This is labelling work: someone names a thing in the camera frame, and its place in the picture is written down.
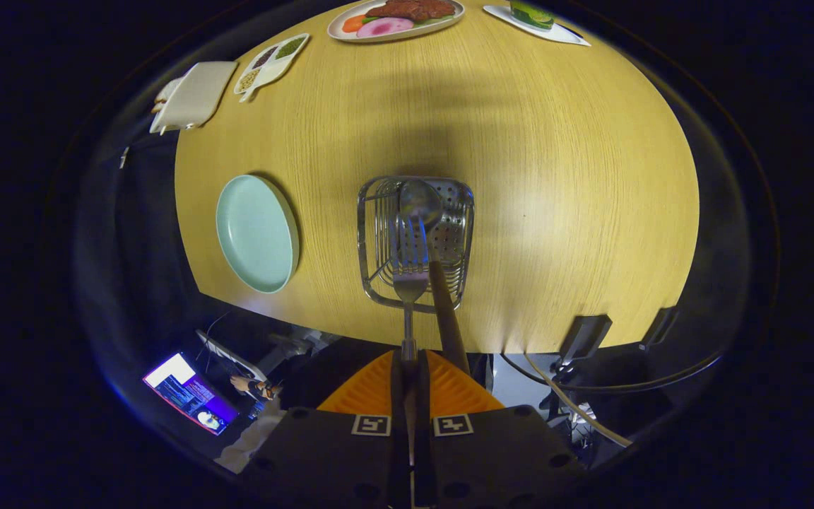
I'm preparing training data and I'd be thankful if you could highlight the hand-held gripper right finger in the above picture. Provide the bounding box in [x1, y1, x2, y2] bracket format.
[415, 350, 584, 506]

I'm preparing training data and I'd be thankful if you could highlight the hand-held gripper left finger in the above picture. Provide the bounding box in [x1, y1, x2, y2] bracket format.
[241, 350, 411, 509]

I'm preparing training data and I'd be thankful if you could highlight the metal spoon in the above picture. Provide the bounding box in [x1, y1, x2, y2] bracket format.
[399, 179, 471, 375]

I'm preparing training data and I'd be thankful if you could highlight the metal fork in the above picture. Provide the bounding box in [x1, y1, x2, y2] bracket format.
[391, 214, 430, 460]

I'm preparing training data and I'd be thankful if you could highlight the white cloth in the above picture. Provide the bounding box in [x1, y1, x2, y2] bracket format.
[215, 399, 284, 474]

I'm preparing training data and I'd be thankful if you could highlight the computer keyboard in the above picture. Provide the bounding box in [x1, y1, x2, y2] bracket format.
[196, 329, 266, 382]

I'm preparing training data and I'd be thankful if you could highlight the lit computer monitor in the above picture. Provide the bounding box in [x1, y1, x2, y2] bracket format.
[143, 352, 240, 436]

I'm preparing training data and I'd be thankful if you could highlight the teal round plate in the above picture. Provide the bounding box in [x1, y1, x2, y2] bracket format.
[216, 174, 300, 294]

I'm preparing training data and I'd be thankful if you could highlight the black backdrop cloth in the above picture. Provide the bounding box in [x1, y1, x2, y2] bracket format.
[75, 42, 238, 354]

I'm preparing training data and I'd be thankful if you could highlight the white divided seasoning tray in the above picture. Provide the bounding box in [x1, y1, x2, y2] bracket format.
[233, 33, 311, 103]

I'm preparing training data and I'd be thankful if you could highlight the cream toaster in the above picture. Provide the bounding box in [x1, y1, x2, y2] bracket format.
[149, 61, 238, 135]

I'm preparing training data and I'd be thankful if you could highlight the pink round food slice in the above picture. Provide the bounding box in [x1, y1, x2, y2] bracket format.
[356, 17, 415, 38]

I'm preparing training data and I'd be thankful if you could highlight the white plate with food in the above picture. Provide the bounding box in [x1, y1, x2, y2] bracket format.
[327, 0, 466, 44]

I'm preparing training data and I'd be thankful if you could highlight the brown meat piece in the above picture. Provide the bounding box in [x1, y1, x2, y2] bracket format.
[365, 0, 457, 22]

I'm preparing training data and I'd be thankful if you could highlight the white square coaster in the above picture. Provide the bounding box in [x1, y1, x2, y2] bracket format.
[483, 5, 591, 47]

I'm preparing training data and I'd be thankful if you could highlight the green label drink bottle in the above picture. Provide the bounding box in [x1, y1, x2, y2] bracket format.
[509, 0, 556, 31]

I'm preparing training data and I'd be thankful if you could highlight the white cable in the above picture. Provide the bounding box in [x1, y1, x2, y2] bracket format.
[522, 352, 634, 447]

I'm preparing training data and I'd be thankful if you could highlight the metal wire basket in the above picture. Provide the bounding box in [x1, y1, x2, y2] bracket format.
[357, 175, 476, 314]

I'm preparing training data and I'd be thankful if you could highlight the black table bracket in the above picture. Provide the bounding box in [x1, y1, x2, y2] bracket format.
[639, 306, 680, 351]
[559, 315, 613, 368]

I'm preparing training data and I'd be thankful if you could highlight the black cable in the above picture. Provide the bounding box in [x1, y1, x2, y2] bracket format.
[502, 351, 724, 394]

